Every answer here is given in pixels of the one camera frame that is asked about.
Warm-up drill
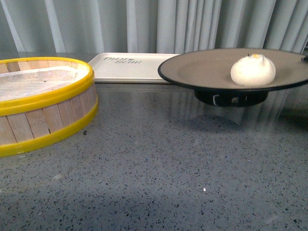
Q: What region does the beige plate with black rim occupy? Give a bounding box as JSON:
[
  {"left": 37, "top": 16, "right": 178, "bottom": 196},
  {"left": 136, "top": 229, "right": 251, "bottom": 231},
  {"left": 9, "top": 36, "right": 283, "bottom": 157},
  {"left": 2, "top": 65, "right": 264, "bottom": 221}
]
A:
[{"left": 158, "top": 48, "right": 308, "bottom": 107}]

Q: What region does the white steamed bun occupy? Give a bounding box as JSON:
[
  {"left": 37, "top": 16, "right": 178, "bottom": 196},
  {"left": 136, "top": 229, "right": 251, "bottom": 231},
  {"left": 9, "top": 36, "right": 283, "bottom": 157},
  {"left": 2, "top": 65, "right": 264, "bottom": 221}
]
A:
[{"left": 231, "top": 54, "right": 276, "bottom": 87}]

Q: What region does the white rectangular tray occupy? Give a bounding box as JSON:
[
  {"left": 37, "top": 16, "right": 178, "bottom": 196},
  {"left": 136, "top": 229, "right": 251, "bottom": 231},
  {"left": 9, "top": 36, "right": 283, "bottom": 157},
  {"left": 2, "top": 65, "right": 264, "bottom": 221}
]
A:
[{"left": 89, "top": 52, "right": 175, "bottom": 84}]

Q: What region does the yellow rimmed wooden steamer basket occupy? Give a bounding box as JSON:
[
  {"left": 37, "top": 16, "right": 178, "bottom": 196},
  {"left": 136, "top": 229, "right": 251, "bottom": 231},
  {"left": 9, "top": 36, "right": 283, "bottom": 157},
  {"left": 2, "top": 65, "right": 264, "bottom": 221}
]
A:
[{"left": 0, "top": 57, "right": 98, "bottom": 157}]

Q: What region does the white mesh steamer liner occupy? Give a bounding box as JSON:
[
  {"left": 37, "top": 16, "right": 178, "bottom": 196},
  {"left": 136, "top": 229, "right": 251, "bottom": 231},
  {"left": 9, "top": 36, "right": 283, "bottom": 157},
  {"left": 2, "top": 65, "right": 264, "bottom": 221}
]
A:
[{"left": 0, "top": 66, "right": 88, "bottom": 101}]

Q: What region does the grey pleated curtain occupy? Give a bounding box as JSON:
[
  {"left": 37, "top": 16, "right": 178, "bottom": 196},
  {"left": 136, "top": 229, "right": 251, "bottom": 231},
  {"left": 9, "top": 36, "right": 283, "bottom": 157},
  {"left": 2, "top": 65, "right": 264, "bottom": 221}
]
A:
[{"left": 0, "top": 0, "right": 308, "bottom": 54}]

